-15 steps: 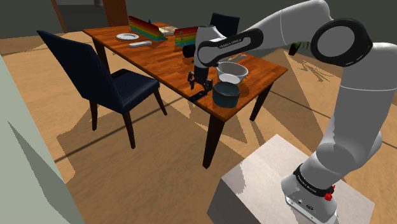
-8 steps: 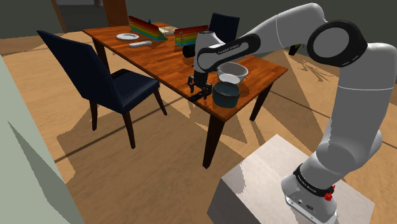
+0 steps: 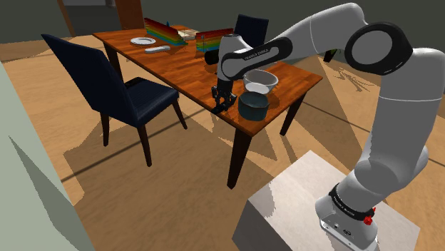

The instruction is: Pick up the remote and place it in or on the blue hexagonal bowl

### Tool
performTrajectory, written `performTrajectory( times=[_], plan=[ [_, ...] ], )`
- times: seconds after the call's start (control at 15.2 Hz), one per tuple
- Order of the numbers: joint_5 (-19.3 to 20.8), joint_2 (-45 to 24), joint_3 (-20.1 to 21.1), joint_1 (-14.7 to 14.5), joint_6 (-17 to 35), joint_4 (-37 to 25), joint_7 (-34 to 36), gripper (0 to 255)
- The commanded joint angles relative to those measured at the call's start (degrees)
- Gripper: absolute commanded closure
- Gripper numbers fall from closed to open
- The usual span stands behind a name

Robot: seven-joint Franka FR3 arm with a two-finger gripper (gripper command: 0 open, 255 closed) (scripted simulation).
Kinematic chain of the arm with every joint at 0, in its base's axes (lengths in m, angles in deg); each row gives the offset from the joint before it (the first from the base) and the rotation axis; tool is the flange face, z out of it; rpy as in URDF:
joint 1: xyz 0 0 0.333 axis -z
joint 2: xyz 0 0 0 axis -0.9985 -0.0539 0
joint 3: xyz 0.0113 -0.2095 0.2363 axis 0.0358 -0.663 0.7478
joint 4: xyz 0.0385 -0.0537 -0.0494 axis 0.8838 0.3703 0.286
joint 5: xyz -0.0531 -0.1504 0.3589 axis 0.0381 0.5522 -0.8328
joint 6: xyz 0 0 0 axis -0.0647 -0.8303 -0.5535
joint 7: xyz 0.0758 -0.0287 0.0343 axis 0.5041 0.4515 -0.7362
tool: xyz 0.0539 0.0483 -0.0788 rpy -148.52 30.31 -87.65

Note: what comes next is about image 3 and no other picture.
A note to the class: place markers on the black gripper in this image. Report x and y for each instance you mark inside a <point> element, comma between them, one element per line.
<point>224,86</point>

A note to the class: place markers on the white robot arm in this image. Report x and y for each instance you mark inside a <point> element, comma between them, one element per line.
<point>400,114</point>

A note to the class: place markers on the dark teal bowl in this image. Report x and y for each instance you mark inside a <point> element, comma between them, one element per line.
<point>253,108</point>

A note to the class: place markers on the white bowl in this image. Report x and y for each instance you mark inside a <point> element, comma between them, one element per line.
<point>266,79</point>

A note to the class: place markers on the wooden dining table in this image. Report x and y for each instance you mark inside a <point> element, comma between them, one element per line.
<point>187,71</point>

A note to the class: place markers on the rainbow striped box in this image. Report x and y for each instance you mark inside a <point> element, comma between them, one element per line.
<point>163,33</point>
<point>208,41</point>

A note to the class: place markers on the beige book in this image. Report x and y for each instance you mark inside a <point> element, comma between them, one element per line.
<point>189,34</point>

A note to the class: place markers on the dark blue dining chair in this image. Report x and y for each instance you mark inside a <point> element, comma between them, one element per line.
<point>251,29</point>
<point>104,87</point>

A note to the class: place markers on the white remote control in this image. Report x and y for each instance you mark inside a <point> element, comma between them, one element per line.
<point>157,49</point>

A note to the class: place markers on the white plate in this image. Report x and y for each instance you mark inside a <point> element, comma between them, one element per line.
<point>143,41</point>

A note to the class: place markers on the grey robot stand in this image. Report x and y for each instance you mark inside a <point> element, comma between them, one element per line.
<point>288,205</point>

